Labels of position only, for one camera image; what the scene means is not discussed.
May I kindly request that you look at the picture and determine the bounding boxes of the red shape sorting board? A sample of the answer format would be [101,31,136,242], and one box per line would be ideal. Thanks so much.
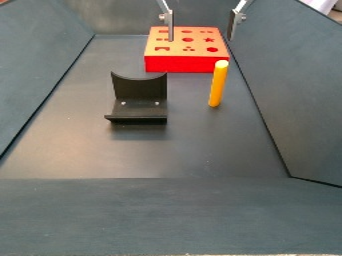
[145,26,230,73]

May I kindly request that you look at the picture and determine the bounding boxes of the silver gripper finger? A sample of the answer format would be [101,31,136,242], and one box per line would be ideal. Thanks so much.
[228,0,253,40]
[157,0,174,42]

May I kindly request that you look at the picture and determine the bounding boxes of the black curved holder bracket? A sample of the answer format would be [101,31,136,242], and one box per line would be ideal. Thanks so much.
[105,73,169,124]

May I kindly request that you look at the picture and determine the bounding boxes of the yellow oval peg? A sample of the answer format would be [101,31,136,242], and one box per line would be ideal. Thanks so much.
[209,60,230,107]

